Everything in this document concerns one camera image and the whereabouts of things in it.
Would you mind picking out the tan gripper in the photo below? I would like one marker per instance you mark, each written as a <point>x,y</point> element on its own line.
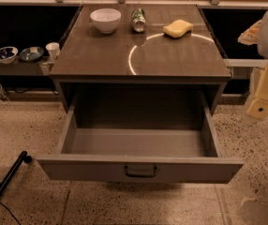
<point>251,35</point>

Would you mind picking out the grey top drawer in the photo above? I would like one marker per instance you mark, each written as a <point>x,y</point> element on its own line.
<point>172,130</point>

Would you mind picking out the grey drawer cabinet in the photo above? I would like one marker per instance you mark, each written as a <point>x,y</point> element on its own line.
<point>151,57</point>

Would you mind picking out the yellow sponge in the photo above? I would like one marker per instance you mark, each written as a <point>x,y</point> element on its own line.
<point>177,28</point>

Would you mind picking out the green soda can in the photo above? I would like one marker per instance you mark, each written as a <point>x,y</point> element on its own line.
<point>138,20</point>

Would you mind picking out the white ceramic bowl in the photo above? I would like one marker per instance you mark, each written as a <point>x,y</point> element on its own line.
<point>106,20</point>

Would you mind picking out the white paper cup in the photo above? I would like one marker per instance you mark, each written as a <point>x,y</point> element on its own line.
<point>53,49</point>

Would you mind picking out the dark teal bowl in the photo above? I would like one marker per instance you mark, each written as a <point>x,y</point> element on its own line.
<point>31,55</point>

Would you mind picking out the grey low side shelf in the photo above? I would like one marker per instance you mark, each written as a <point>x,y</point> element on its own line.
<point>20,68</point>

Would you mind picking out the black top drawer handle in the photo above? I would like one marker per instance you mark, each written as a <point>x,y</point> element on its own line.
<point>140,173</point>

